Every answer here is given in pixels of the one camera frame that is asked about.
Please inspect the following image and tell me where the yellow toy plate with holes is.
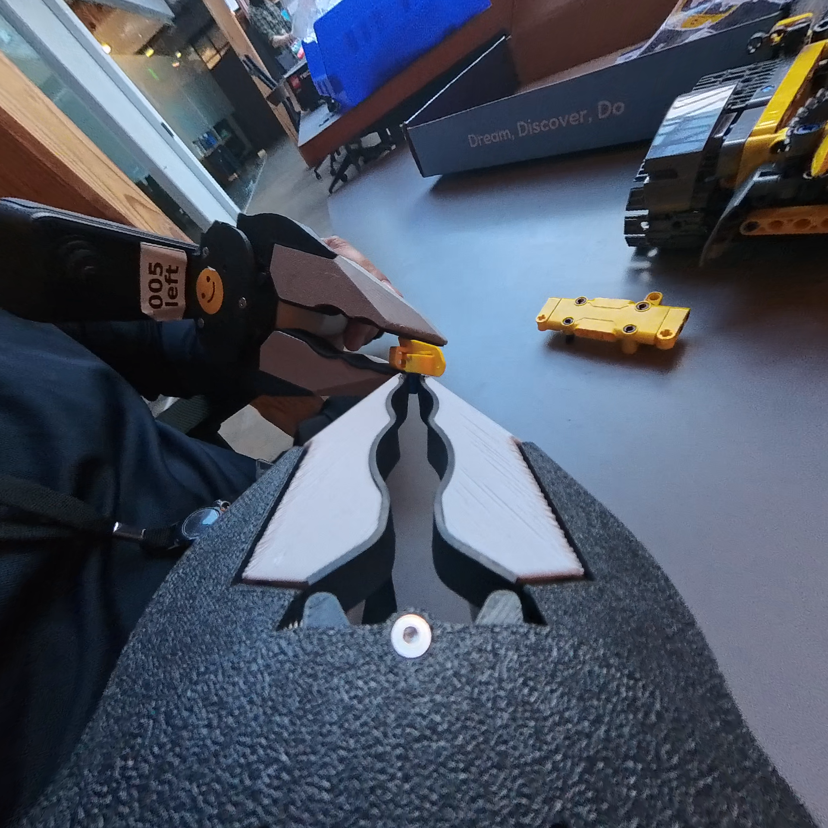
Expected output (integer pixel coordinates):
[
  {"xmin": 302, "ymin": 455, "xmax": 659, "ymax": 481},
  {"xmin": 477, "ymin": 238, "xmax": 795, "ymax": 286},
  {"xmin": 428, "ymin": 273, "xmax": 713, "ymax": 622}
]
[{"xmin": 537, "ymin": 292, "xmax": 692, "ymax": 354}]

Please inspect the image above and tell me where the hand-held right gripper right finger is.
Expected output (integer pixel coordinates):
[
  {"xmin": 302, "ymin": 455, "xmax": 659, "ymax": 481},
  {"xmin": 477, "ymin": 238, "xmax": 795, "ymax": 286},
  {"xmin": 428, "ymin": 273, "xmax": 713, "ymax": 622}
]
[{"xmin": 417, "ymin": 378, "xmax": 586, "ymax": 609}]

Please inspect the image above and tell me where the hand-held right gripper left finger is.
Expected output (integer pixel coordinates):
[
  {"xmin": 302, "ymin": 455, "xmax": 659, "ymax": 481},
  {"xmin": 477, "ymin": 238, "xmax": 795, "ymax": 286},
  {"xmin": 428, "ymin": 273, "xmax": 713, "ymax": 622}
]
[{"xmin": 241, "ymin": 378, "xmax": 408, "ymax": 604}]

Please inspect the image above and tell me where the wooden table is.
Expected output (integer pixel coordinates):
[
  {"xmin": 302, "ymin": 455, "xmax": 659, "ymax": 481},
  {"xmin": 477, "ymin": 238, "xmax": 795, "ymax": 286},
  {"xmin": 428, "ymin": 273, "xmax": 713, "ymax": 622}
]
[{"xmin": 298, "ymin": 0, "xmax": 513, "ymax": 169}]

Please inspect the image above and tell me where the wooden post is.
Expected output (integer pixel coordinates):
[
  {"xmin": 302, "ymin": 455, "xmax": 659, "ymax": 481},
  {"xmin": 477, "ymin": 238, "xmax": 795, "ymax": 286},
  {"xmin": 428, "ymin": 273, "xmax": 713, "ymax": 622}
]
[{"xmin": 0, "ymin": 52, "xmax": 198, "ymax": 247}]

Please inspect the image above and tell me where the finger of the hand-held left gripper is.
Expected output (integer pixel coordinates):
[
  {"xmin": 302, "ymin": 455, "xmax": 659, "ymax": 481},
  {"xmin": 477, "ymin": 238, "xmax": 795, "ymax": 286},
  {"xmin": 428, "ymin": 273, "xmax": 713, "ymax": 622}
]
[
  {"xmin": 259, "ymin": 330, "xmax": 397, "ymax": 399},
  {"xmin": 270, "ymin": 246, "xmax": 447, "ymax": 348}
]

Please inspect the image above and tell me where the yellow toy connector block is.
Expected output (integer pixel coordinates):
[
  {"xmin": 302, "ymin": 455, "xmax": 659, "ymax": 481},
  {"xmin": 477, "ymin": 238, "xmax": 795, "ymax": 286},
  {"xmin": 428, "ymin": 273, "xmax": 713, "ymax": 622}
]
[{"xmin": 391, "ymin": 339, "xmax": 447, "ymax": 379}]

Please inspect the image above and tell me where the blue plastic bin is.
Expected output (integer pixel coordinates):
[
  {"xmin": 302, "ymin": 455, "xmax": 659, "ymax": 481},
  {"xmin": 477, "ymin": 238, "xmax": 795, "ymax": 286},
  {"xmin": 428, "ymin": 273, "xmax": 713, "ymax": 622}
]
[{"xmin": 304, "ymin": 0, "xmax": 495, "ymax": 107}]

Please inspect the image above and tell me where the printed booklet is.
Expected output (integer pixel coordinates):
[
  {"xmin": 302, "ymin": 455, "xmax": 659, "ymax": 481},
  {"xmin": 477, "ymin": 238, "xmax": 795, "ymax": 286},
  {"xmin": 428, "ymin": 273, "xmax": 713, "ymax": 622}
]
[{"xmin": 645, "ymin": 0, "xmax": 793, "ymax": 62}]

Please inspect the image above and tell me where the round black strap device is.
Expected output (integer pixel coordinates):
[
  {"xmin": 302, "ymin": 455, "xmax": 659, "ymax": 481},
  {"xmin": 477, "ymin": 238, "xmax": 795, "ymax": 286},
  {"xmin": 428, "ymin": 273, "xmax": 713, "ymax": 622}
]
[{"xmin": 182, "ymin": 505, "xmax": 229, "ymax": 542}]

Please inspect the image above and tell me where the person's dark blue jacket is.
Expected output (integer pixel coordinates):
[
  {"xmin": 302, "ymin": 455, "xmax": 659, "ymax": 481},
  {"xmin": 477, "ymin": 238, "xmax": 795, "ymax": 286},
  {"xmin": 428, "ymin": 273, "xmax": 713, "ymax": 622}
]
[{"xmin": 0, "ymin": 311, "xmax": 279, "ymax": 828}]

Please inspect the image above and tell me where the person's left hand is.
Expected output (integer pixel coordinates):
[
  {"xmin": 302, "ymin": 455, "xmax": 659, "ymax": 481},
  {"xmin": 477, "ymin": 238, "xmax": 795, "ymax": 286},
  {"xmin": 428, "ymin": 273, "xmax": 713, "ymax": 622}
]
[{"xmin": 253, "ymin": 236, "xmax": 392, "ymax": 438}]

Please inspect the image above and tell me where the grey desk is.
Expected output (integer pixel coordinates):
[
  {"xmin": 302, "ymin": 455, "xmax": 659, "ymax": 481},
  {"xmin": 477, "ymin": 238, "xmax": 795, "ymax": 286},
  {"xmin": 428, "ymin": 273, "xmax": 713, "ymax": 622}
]
[{"xmin": 246, "ymin": 78, "xmax": 828, "ymax": 816}]

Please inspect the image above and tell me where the black shoulder strap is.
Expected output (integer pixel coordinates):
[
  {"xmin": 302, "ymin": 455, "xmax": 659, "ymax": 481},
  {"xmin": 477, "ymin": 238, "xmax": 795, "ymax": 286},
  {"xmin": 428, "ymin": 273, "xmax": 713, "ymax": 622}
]
[{"xmin": 0, "ymin": 473, "xmax": 195, "ymax": 557}]

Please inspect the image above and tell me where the yellow grey toy bulldozer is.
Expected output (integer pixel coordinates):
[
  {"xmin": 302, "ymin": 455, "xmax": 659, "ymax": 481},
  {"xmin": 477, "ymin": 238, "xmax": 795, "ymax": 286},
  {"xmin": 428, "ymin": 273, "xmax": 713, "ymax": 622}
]
[{"xmin": 625, "ymin": 13, "xmax": 828, "ymax": 262}]

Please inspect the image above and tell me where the navy box base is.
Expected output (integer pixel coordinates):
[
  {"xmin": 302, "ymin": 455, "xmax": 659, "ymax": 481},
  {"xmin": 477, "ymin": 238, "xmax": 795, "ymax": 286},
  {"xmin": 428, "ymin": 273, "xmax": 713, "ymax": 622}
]
[{"xmin": 404, "ymin": 33, "xmax": 777, "ymax": 178}]

